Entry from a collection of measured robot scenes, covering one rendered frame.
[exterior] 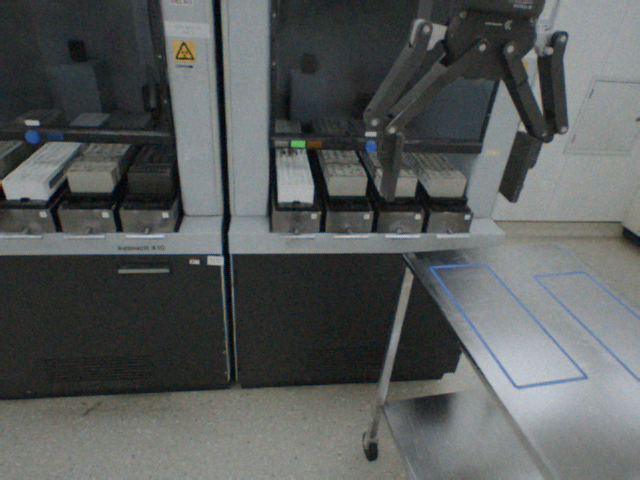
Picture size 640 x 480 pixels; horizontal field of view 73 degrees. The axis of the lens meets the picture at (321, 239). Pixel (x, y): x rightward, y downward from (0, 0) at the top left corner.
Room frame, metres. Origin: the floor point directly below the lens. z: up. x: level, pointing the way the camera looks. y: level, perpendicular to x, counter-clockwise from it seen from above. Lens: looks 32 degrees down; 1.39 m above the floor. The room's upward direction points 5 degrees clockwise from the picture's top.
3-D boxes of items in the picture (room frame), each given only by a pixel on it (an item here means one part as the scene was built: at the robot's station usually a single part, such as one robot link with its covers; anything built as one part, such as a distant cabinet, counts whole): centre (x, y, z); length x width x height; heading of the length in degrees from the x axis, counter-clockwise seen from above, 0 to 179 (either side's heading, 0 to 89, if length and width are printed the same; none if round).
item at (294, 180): (1.24, 0.11, 0.83); 0.30 x 0.10 x 0.06; 9
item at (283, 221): (1.38, 0.13, 0.78); 0.73 x 0.14 x 0.09; 9
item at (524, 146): (0.44, -0.20, 1.22); 0.03 x 0.01 x 0.07; 9
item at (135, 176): (1.08, 0.49, 0.85); 0.12 x 0.02 x 0.06; 100
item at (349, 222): (1.40, -0.02, 0.78); 0.73 x 0.14 x 0.09; 9
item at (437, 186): (1.22, -0.36, 0.85); 0.12 x 0.02 x 0.06; 98
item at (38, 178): (1.13, 0.80, 0.83); 0.30 x 0.10 x 0.06; 9
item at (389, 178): (0.41, -0.06, 1.22); 0.03 x 0.01 x 0.07; 9
